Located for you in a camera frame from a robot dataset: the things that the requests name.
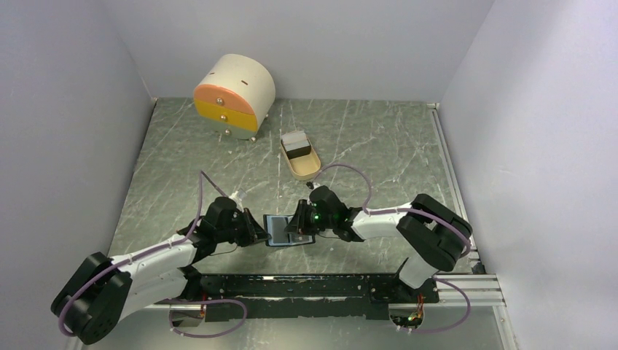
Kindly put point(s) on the cream mini drawer cabinet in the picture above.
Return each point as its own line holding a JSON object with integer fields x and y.
{"x": 235, "y": 96}

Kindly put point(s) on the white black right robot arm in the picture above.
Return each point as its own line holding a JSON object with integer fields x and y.
{"x": 438, "y": 236}

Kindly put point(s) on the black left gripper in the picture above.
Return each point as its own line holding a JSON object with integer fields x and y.
{"x": 256, "y": 228}

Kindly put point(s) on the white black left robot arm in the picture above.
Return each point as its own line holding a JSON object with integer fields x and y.
{"x": 104, "y": 290}

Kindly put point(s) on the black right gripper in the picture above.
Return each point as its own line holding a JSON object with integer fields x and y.
{"x": 298, "y": 223}

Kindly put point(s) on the stack of credit cards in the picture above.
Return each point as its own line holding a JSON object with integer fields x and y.
{"x": 295, "y": 144}

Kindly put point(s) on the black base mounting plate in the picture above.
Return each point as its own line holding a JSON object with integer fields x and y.
{"x": 306, "y": 295}

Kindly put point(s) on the beige oval plastic tray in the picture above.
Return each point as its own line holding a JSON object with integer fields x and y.
{"x": 303, "y": 168}

